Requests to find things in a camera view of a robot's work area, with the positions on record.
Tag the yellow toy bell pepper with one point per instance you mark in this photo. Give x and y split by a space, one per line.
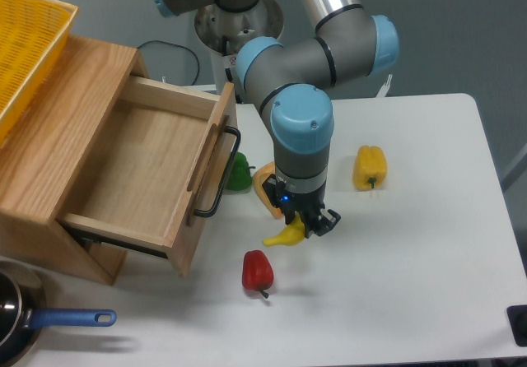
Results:
370 168

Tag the red toy bell pepper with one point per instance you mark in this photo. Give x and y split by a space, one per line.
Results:
257 272

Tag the open wooden top drawer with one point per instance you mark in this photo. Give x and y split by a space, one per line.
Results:
156 170

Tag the black table corner clamp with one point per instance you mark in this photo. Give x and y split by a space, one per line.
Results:
517 318

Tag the wooden drawer cabinet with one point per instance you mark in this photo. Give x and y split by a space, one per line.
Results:
42 156

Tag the black frying pan blue handle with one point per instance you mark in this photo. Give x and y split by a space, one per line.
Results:
22 317

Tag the green toy bell pepper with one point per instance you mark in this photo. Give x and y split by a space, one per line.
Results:
240 178

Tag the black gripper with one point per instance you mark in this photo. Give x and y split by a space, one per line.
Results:
309 206

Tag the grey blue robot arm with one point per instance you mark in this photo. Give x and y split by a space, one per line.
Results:
288 84

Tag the yellow plastic basket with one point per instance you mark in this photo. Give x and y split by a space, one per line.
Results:
33 35

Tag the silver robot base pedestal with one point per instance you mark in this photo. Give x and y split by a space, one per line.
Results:
225 33

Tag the yellow toy banana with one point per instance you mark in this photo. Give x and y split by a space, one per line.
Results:
291 235

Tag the orange toy sandwich bread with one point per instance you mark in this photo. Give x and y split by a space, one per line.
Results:
258 179

